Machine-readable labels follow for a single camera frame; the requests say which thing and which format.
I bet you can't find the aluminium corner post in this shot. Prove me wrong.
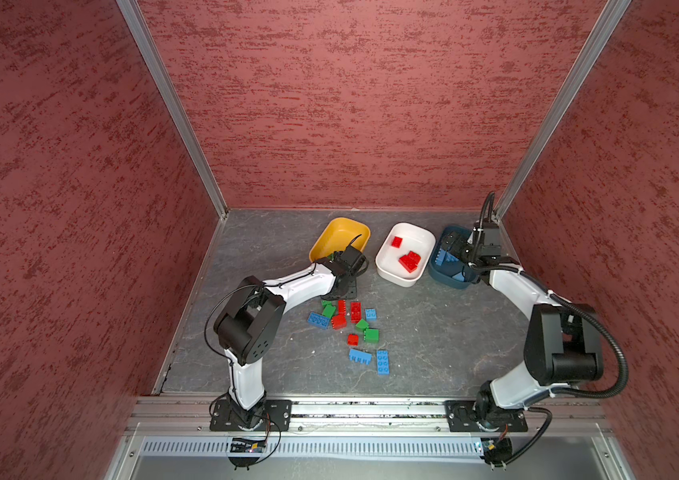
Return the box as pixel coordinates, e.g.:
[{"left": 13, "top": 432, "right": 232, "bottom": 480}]
[
  {"left": 116, "top": 0, "right": 229, "bottom": 221},
  {"left": 497, "top": 0, "right": 631, "bottom": 220}
]

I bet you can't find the right aluminium corner post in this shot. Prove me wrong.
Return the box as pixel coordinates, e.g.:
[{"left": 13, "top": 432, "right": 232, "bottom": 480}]
[{"left": 497, "top": 0, "right": 631, "bottom": 220}]

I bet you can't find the aluminium front rail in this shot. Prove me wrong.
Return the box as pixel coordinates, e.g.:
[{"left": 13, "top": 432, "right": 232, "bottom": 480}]
[{"left": 126, "top": 395, "right": 615, "bottom": 439}]

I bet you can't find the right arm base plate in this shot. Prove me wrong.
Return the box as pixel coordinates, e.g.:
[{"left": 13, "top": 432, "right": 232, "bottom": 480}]
[{"left": 443, "top": 400, "right": 529, "bottom": 434}]

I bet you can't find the red lego pile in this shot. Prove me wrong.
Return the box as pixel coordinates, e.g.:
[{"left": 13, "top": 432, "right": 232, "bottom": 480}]
[
  {"left": 330, "top": 313, "right": 347, "bottom": 330},
  {"left": 399, "top": 255, "right": 417, "bottom": 273}
]

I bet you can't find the left aluminium corner post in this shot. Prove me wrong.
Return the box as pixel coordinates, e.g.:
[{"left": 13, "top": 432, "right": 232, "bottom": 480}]
[{"left": 116, "top": 0, "right": 229, "bottom": 221}]

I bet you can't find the red lego pile bottom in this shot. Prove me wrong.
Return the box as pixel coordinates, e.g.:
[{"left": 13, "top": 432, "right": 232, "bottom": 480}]
[{"left": 330, "top": 313, "right": 347, "bottom": 330}]

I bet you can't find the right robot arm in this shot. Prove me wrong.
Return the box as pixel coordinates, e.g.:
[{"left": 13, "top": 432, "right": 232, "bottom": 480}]
[{"left": 431, "top": 226, "right": 603, "bottom": 432}]

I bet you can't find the green lego pile left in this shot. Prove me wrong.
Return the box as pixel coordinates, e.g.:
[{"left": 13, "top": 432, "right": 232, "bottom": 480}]
[{"left": 321, "top": 300, "right": 337, "bottom": 319}]

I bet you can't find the dark teal plastic bin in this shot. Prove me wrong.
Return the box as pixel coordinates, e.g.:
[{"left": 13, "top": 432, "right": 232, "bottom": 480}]
[{"left": 427, "top": 225, "right": 479, "bottom": 290}]

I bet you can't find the white plastic bin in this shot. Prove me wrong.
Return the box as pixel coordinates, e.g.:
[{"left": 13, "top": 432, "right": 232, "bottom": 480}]
[{"left": 375, "top": 222, "right": 435, "bottom": 288}]

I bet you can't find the green lego small lower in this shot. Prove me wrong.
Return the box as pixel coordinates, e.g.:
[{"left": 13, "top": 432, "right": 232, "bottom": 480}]
[{"left": 355, "top": 319, "right": 369, "bottom": 332}]

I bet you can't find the red lego top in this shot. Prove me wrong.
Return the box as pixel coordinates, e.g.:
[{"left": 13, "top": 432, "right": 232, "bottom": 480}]
[{"left": 407, "top": 251, "right": 421, "bottom": 269}]

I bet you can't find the yellow plastic bin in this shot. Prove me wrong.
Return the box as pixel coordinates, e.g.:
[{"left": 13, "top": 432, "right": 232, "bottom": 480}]
[{"left": 308, "top": 217, "right": 371, "bottom": 262}]

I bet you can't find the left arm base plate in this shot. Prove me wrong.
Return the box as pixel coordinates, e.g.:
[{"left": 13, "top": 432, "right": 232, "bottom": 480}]
[{"left": 208, "top": 396, "right": 293, "bottom": 433}]

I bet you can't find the red lego centre right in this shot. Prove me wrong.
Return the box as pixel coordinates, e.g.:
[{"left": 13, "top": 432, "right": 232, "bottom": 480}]
[{"left": 351, "top": 302, "right": 363, "bottom": 324}]

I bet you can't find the green lego square lower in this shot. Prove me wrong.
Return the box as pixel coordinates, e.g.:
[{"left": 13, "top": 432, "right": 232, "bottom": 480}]
[{"left": 363, "top": 328, "right": 379, "bottom": 344}]

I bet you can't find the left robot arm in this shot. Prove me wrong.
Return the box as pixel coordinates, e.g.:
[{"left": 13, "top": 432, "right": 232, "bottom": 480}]
[{"left": 213, "top": 245, "right": 369, "bottom": 414}]

